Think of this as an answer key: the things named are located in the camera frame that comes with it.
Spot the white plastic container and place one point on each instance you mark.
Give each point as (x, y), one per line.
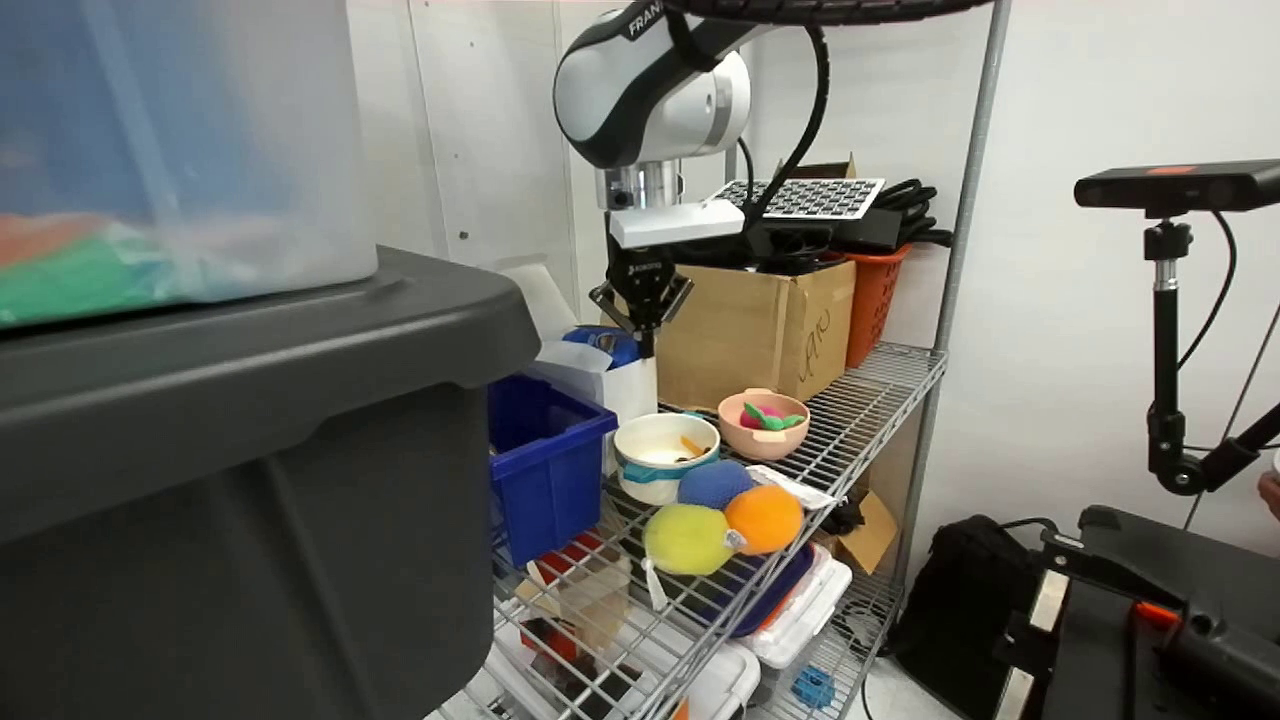
(800, 614)

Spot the dark grey storage tote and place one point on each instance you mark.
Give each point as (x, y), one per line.
(269, 508)

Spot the clear plastic storage box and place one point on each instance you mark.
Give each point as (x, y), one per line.
(172, 152)

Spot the orange bucket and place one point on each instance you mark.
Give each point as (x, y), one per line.
(875, 303)

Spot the blue plastic bin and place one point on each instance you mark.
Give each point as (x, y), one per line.
(545, 467)

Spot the peach bowl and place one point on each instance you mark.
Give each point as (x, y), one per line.
(752, 441)

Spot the white bowl with teal rim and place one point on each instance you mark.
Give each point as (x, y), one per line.
(657, 451)

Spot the pink plushie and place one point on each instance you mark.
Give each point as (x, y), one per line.
(757, 416)

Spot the black bag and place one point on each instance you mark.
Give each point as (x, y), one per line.
(969, 614)

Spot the brown cardboard box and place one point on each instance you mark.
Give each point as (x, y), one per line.
(752, 328)

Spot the wire shelf rack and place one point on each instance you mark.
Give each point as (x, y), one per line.
(675, 608)

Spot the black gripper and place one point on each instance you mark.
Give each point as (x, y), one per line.
(649, 283)

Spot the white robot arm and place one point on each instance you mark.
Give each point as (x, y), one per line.
(657, 82)

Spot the white cardboard box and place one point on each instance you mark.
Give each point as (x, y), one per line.
(572, 366)

